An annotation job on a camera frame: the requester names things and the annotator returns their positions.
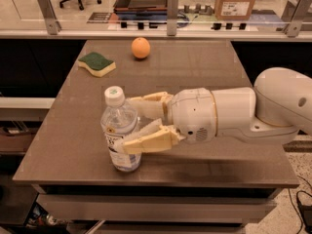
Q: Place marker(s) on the right metal rail bracket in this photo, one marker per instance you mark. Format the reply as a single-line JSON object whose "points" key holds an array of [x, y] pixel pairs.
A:
{"points": [[293, 27]]}

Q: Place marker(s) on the clear plastic water bottle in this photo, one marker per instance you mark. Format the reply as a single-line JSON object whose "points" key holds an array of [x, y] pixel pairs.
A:
{"points": [[118, 120]]}

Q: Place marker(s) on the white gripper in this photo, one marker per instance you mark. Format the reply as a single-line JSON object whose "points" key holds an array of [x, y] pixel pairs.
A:
{"points": [[191, 114]]}

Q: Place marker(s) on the cardboard box with label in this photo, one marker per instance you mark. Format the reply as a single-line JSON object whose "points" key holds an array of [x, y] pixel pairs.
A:
{"points": [[233, 9]]}

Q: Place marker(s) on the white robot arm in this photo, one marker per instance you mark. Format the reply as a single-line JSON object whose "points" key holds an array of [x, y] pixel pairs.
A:
{"points": [[273, 110]]}

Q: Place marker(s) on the orange fruit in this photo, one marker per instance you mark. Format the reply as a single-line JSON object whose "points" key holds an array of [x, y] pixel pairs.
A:
{"points": [[140, 48]]}

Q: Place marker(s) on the left metal rail bracket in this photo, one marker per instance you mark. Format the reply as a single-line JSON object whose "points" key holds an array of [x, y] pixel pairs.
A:
{"points": [[50, 18]]}

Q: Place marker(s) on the green yellow sponge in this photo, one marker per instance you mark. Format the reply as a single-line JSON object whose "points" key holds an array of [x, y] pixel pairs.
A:
{"points": [[96, 64]]}

